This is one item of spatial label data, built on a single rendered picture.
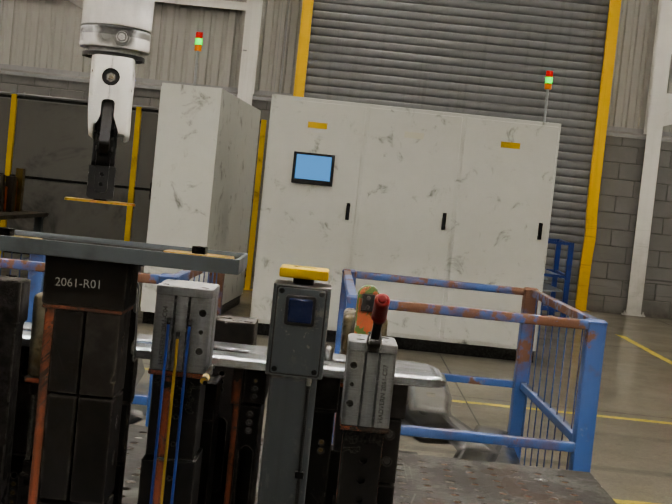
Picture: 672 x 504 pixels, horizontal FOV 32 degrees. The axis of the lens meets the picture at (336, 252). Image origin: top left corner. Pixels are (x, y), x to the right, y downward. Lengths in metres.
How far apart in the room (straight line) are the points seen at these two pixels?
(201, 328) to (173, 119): 8.15
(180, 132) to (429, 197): 2.12
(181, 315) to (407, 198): 8.07
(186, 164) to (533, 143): 2.87
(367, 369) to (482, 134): 8.14
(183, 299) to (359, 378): 0.26
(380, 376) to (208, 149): 8.10
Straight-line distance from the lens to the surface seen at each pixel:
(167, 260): 1.37
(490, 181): 9.66
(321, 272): 1.40
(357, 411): 1.58
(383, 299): 1.44
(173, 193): 9.66
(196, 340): 1.57
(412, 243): 9.61
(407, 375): 1.69
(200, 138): 9.63
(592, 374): 3.63
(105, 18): 1.41
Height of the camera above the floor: 1.26
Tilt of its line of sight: 3 degrees down
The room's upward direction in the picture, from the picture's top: 6 degrees clockwise
